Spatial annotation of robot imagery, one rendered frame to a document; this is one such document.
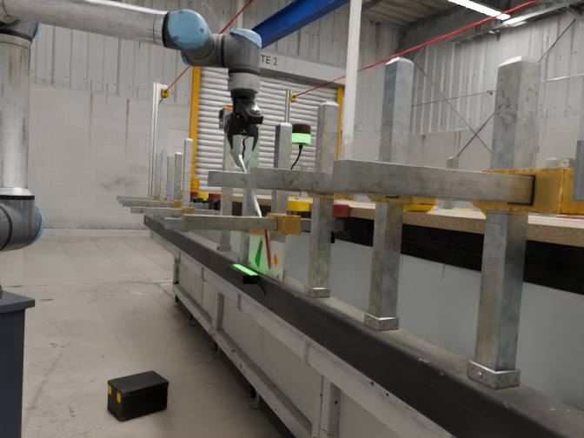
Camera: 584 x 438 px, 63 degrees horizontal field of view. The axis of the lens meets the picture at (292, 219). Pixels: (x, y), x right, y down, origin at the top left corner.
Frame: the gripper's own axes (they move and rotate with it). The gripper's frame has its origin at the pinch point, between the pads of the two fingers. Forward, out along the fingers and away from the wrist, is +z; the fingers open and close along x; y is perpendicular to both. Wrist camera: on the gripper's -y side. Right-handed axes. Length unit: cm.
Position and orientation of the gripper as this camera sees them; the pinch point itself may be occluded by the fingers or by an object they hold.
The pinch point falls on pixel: (241, 162)
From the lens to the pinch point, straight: 136.5
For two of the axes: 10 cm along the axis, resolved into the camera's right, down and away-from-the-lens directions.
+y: -4.1, -0.8, 9.1
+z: -0.6, 10.0, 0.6
